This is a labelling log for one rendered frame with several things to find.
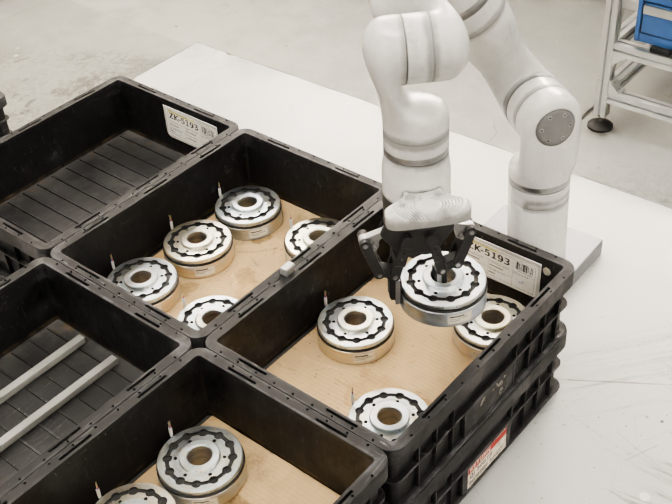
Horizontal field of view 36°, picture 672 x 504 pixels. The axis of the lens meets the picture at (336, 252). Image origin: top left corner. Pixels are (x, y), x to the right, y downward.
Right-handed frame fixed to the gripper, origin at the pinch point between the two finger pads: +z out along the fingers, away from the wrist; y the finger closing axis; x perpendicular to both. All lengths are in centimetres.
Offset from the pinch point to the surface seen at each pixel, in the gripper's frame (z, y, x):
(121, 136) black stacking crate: 17, 39, -70
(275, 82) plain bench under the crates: 30, 9, -106
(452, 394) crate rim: 6.8, -1.7, 11.6
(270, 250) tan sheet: 16.9, 16.0, -31.7
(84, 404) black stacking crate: 16.9, 42.6, -5.0
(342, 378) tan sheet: 16.8, 9.3, -3.1
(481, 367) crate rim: 6.9, -6.0, 7.9
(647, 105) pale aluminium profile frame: 87, -104, -167
